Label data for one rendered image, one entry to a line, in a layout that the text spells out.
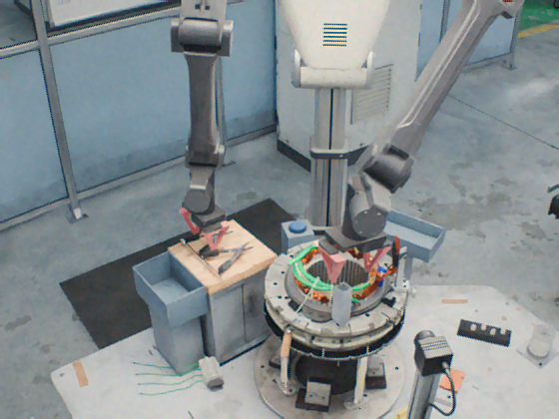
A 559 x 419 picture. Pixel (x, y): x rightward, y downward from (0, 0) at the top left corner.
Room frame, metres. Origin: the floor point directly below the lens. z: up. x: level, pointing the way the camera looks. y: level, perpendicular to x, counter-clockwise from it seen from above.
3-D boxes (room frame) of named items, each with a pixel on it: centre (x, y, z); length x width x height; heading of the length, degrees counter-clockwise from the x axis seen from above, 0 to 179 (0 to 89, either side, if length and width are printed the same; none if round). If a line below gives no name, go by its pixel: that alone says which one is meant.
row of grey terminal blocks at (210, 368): (1.07, 0.17, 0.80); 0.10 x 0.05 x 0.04; 19
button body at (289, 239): (1.37, -0.06, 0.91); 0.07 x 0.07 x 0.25; 15
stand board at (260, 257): (1.24, 0.13, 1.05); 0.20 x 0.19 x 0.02; 127
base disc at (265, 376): (1.08, -0.13, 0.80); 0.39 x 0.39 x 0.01
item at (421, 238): (1.35, -0.31, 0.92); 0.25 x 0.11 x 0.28; 56
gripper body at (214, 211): (1.25, 0.17, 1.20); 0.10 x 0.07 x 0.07; 38
